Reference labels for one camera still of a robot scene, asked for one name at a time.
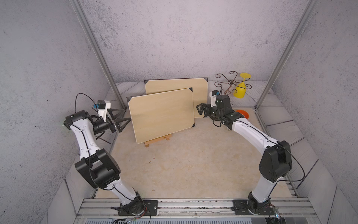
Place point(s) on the left aluminium frame post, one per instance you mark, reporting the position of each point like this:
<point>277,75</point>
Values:
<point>76,4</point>

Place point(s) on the aluminium frame post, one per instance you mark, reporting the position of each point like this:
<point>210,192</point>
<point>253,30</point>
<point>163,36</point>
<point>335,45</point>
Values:
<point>76,4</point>
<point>307,14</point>

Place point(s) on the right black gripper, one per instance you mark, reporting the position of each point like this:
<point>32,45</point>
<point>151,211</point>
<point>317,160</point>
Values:
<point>208,107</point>

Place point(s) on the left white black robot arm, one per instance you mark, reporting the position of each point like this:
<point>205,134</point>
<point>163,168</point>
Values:
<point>96,165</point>

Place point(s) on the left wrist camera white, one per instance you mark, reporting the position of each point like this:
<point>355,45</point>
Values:
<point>102,107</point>

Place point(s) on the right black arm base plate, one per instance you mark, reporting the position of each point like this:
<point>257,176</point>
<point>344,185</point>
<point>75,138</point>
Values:
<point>249,207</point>

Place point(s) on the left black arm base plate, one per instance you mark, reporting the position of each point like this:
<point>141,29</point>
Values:
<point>139,208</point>

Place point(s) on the right aluminium frame post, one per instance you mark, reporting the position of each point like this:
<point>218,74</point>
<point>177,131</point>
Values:
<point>307,14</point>

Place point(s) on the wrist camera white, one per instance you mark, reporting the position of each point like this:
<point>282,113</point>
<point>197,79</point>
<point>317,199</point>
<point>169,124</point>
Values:
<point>213,94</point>
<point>102,107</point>

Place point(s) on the orange bowl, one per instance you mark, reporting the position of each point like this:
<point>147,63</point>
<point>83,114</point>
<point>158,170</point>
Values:
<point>244,113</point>

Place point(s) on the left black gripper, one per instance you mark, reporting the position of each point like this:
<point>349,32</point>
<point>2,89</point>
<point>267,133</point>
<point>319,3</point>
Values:
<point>118,122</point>

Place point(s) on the light wooden canvas board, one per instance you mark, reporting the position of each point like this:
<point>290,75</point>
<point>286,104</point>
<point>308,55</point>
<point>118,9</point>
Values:
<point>160,114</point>
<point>199,87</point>

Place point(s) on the yellow plastic goblet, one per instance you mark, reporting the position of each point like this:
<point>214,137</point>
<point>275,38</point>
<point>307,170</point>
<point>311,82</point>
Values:
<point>242,86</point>

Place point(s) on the brown metal scroll stand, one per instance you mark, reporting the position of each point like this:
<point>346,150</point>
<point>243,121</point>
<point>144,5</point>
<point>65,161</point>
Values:
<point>231,83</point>

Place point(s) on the aluminium front rail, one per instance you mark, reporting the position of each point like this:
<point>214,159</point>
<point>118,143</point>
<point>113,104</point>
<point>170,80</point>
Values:
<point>199,211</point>

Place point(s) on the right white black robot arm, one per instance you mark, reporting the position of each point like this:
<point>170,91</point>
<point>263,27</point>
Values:
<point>276,159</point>

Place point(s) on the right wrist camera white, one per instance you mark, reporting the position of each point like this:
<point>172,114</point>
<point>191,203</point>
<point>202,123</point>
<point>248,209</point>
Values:
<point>213,94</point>

